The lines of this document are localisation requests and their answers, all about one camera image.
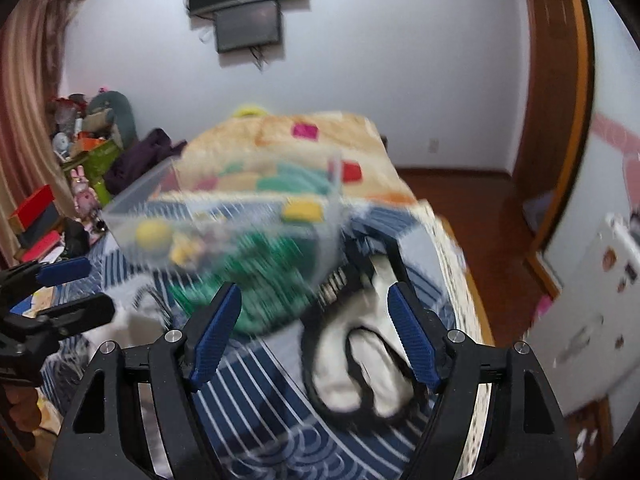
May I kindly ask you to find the white black-trimmed garment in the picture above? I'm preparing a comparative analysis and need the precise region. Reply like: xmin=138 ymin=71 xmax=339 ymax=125
xmin=299 ymin=254 xmax=430 ymax=423

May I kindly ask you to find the small dark wall screen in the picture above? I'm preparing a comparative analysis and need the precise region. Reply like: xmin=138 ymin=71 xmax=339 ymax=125
xmin=214 ymin=0 xmax=284 ymax=54

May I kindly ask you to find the yellow ball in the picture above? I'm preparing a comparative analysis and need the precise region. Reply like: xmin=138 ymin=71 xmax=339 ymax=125
xmin=135 ymin=220 xmax=172 ymax=252

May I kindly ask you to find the red flat box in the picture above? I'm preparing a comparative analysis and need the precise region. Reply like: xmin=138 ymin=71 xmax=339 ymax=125
xmin=7 ymin=184 xmax=57 ymax=233

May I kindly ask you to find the clear plastic storage box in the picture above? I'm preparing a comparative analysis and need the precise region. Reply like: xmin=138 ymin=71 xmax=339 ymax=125
xmin=101 ymin=149 xmax=347 ymax=292

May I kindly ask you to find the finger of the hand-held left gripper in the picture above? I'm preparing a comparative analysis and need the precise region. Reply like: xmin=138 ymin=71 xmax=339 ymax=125
xmin=5 ymin=293 xmax=116 ymax=339
xmin=0 ymin=256 xmax=92 ymax=297

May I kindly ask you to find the black comb-like object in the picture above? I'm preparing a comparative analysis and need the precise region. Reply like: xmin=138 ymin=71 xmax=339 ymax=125
xmin=317 ymin=259 xmax=373 ymax=307

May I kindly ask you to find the small black bag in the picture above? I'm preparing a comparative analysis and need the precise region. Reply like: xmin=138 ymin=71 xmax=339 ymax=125
xmin=62 ymin=219 xmax=92 ymax=262

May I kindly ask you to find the green knitted cloth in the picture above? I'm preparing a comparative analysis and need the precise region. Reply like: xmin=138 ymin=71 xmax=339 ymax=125
xmin=167 ymin=162 xmax=333 ymax=335

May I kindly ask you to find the green cardboard box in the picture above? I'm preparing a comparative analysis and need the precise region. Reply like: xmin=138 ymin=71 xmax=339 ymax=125
xmin=74 ymin=139 xmax=124 ymax=183

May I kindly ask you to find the dark purple cloth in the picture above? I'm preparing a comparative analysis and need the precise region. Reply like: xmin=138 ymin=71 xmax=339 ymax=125
xmin=103 ymin=128 xmax=188 ymax=196

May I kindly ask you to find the person's left hand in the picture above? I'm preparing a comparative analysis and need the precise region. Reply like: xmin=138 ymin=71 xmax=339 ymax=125
xmin=4 ymin=384 xmax=42 ymax=435

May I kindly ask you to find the beige blanket with coloured squares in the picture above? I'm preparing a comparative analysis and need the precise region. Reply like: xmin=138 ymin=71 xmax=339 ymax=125
xmin=175 ymin=110 xmax=422 ymax=213

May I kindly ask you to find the wooden door frame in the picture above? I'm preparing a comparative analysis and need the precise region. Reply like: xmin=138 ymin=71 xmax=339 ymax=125
xmin=512 ymin=0 xmax=597 ymax=303

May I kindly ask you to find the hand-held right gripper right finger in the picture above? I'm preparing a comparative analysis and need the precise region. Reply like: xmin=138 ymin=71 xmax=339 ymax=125
xmin=386 ymin=281 xmax=579 ymax=480

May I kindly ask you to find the pink striped curtain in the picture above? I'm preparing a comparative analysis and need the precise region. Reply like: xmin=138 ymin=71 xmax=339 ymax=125
xmin=0 ymin=0 xmax=81 ymax=271

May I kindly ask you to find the grey plush toy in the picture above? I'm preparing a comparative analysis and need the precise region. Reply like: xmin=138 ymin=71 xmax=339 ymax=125
xmin=87 ymin=90 xmax=139 ymax=147

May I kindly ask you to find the blue white striped bedsheet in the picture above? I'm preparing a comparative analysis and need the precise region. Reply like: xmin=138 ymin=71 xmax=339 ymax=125
xmin=27 ymin=200 xmax=497 ymax=480

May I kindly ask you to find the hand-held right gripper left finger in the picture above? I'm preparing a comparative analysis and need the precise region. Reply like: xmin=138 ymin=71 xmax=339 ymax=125
xmin=47 ymin=281 xmax=244 ymax=480

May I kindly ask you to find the white cabinet with stickers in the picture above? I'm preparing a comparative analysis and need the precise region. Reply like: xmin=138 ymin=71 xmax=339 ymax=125
xmin=527 ymin=212 xmax=640 ymax=416

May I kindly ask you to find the pink plush bunny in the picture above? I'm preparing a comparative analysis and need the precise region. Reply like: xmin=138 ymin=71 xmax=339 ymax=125
xmin=71 ymin=167 xmax=101 ymax=218

